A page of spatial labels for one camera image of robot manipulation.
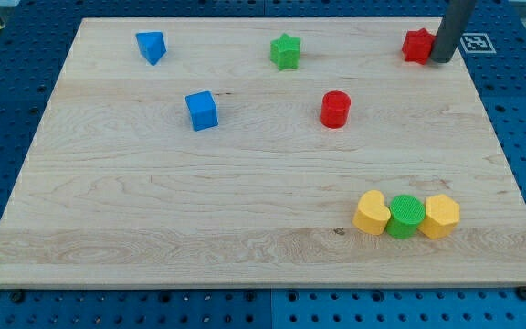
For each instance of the blue cube block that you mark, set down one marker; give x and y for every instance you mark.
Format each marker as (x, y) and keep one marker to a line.
(202, 109)

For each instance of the light wooden board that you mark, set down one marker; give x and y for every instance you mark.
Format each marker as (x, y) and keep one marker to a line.
(118, 191)

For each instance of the red cylinder block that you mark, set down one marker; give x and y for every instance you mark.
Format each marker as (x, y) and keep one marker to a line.
(335, 108)

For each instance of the green star block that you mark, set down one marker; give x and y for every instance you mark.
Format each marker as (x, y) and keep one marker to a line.
(285, 52)

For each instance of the yellow heart block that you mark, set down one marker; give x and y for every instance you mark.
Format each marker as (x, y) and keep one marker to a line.
(372, 214)

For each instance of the green cylinder block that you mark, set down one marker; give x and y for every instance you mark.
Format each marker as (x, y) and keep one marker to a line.
(407, 213)

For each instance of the blue triangular prism block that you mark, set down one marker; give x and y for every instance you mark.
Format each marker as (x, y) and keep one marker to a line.
(151, 45)

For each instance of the yellow hexagon block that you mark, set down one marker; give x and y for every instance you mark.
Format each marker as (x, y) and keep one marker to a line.
(442, 216)

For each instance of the red star block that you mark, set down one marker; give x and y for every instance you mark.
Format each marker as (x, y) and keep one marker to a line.
(417, 46)

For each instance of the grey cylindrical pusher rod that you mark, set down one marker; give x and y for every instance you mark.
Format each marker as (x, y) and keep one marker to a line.
(451, 28)

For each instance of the white fiducial marker tag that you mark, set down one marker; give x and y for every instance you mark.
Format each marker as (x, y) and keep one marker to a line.
(477, 43)

